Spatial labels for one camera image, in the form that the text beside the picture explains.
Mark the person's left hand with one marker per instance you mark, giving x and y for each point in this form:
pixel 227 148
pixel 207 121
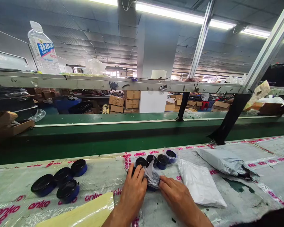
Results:
pixel 132 186

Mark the person's right hand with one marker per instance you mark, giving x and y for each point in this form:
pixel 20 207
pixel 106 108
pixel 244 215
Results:
pixel 177 194

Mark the person's right fingers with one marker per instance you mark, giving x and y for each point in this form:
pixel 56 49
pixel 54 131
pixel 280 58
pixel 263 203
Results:
pixel 166 184

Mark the clear plastic bag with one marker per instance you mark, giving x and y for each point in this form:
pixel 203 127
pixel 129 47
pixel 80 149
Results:
pixel 156 165

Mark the white flat plastic bag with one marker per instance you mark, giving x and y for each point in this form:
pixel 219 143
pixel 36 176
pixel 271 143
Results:
pixel 200 184

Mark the grey crumpled mailer bag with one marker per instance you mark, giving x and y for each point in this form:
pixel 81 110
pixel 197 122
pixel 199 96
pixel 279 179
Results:
pixel 227 163

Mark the green conveyor belt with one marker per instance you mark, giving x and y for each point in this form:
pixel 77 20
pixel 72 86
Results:
pixel 108 134

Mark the black shelf support leg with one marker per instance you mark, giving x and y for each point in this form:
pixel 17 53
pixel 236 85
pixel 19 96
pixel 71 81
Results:
pixel 182 105
pixel 230 115

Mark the clear table cover pink tape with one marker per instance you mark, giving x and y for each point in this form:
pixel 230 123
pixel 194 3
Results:
pixel 250 189

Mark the pale yellow paper sheet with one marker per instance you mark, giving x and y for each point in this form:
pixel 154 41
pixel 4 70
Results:
pixel 85 211

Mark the pile of brown cartons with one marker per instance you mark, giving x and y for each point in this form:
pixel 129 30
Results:
pixel 198 104

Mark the red plastic stool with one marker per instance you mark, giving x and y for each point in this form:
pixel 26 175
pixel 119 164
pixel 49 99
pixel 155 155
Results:
pixel 204 105

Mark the stack of brown cartons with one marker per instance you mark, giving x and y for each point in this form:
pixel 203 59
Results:
pixel 125 101

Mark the white tape roll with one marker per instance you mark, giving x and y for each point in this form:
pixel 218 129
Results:
pixel 158 74

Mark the blue plastic crate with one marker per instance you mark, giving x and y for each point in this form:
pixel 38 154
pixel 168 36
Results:
pixel 66 104

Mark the yellow perforated sheet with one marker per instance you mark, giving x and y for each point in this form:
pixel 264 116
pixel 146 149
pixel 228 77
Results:
pixel 260 92

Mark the ceiling strip light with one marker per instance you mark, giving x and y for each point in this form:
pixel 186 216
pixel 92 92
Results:
pixel 179 15

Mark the open brown cardboard box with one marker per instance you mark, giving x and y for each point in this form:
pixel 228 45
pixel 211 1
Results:
pixel 7 126

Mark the black goods in clear wrap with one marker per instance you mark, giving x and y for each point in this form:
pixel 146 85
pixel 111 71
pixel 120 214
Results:
pixel 11 100

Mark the clear plastic water bottle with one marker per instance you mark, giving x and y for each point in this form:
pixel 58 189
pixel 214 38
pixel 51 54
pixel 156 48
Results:
pixel 43 50

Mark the grey metal shelf rail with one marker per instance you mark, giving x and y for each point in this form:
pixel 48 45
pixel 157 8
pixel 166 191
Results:
pixel 108 82

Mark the aluminium frame post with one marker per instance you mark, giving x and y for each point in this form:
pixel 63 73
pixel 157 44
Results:
pixel 267 47
pixel 202 37

